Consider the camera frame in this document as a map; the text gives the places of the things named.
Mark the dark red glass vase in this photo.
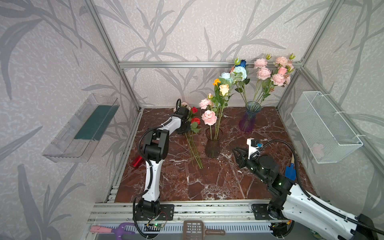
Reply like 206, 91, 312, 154
205, 128, 224, 159

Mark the purple glass vase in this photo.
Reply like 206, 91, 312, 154
239, 101, 262, 132

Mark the peach rose bud stem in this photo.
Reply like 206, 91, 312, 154
214, 83, 230, 140

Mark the orange rose stem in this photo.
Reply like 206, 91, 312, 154
213, 79, 221, 86

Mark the pale pink peony stem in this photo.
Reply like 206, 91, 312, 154
261, 74, 291, 103
254, 54, 272, 104

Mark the pale blue flower stem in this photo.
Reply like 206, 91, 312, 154
219, 58, 249, 103

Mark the blue rose stem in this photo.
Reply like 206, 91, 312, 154
239, 60, 247, 68

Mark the pink rose bud stem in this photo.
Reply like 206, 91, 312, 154
278, 67, 288, 76

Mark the white pink-edged rose stem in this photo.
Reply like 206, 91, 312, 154
274, 54, 296, 71

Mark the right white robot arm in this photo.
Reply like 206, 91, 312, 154
232, 138, 384, 240

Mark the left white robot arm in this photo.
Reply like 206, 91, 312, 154
133, 115, 191, 221

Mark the small red rose spray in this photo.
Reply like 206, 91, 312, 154
181, 102, 203, 169

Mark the blue scoop brush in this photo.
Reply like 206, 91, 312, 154
285, 154, 296, 181

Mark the red handheld tool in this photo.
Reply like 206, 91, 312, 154
132, 155, 143, 169

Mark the clear plastic tray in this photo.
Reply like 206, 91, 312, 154
42, 94, 120, 163

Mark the purple pink toy tool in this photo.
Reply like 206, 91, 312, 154
90, 223, 136, 240

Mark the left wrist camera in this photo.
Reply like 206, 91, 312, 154
174, 106, 190, 119

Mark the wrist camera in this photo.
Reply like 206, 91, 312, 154
247, 138, 263, 160
174, 106, 190, 119

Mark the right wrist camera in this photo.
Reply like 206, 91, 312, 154
247, 138, 263, 160

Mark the white wire basket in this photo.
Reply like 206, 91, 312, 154
291, 91, 364, 164

